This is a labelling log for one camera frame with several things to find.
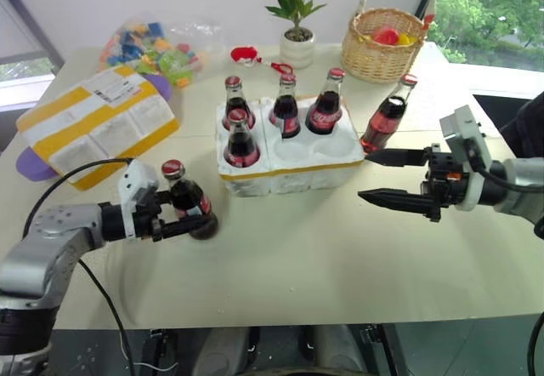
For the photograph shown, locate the clear bag of colourful blocks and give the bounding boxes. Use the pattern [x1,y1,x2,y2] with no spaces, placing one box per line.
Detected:
[97,18,224,90]

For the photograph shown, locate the green plant in white pot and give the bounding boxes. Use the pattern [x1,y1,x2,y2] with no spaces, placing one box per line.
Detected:
[252,0,329,71]

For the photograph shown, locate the grey rounded shape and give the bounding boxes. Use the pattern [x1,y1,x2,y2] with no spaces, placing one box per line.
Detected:
[193,327,258,376]
[297,323,371,376]

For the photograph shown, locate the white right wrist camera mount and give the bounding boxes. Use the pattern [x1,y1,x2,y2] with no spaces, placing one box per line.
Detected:
[439,104,493,212]

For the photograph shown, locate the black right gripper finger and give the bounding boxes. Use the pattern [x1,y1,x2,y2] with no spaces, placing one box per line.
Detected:
[357,188,435,219]
[365,147,431,168]

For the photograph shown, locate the wicker basket with handle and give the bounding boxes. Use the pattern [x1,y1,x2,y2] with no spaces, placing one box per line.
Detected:
[340,0,439,85]

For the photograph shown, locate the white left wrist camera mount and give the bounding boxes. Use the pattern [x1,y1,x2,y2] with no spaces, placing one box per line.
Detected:
[117,158,162,241]

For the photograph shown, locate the purple flat board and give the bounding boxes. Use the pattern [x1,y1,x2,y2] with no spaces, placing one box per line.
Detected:
[15,73,173,182]

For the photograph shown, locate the white foam bottle crate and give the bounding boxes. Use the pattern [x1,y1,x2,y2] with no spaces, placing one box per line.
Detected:
[214,94,366,199]

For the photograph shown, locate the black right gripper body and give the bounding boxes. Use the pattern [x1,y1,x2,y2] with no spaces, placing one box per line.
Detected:
[418,143,473,224]

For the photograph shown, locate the dark window frame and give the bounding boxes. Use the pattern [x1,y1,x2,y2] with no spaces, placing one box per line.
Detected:
[0,0,65,67]

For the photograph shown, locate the black rounded bulky object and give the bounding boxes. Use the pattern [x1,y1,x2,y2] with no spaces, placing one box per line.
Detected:
[471,90,544,161]

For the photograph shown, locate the glass cola bottle red cap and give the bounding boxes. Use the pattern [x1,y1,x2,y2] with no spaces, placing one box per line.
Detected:
[268,72,303,140]
[360,73,419,154]
[223,75,257,130]
[304,67,347,136]
[161,159,220,241]
[223,109,262,169]

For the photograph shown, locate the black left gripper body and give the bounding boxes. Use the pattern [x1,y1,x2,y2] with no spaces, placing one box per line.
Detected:
[135,188,172,243]

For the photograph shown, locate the black table leg frame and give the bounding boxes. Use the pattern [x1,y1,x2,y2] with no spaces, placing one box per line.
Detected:
[141,328,182,376]
[360,323,412,376]

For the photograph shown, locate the red and white plush toy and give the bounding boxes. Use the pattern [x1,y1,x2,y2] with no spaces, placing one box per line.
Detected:
[229,44,262,68]

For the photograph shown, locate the thin white wire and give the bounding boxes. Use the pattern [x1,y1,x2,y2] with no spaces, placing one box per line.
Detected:
[119,328,180,372]

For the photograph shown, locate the red toy fruit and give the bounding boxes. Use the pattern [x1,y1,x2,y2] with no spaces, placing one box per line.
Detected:
[372,26,401,46]

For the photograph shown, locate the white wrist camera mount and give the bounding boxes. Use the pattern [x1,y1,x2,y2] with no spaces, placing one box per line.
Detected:
[117,158,162,241]
[439,104,493,212]

